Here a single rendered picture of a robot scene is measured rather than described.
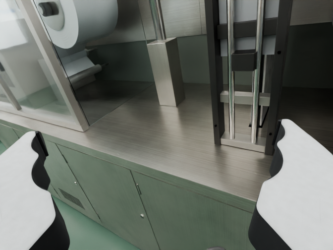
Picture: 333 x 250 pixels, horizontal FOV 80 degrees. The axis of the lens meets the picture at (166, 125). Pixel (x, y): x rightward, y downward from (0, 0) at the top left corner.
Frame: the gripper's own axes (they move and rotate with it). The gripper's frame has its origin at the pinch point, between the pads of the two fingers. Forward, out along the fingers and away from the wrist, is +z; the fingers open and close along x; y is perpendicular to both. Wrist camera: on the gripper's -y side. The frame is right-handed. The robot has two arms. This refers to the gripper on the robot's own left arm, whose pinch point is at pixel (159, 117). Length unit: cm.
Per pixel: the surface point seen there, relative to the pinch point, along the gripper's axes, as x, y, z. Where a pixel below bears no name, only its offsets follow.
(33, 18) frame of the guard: -40, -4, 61
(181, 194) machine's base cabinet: 4, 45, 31
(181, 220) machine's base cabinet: 4, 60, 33
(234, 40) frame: 16.3, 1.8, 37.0
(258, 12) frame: 19.4, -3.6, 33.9
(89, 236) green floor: -58, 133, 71
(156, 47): -2, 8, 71
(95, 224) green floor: -57, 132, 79
